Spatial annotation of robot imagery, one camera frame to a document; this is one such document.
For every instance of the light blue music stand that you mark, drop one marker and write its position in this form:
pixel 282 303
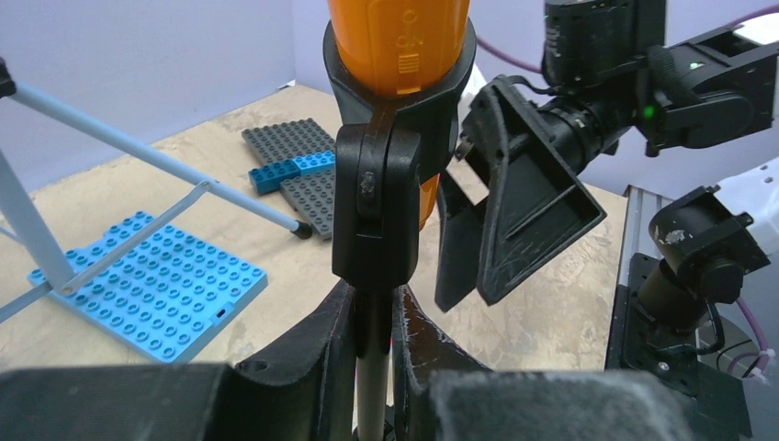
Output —
pixel 81 206

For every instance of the grey building baseplate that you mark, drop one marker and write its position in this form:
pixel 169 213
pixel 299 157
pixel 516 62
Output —
pixel 311 196

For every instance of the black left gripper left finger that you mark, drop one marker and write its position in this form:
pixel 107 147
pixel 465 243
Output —
pixel 301 386

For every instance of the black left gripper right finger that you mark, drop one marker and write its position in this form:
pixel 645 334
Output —
pixel 419 349

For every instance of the black microphone stand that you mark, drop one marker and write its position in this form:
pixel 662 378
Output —
pixel 386 148

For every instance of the blue building brick strip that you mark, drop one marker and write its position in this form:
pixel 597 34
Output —
pixel 268 178

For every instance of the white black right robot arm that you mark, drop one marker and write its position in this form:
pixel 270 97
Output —
pixel 608 71

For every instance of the light blue building baseplate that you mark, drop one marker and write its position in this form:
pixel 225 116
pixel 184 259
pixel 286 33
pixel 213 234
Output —
pixel 169 296

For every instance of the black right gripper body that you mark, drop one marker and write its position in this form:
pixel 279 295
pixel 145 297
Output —
pixel 584 126

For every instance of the orange toy microphone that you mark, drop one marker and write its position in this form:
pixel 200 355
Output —
pixel 397 48

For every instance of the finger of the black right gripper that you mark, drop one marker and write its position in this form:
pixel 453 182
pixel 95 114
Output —
pixel 535 207
pixel 461 227

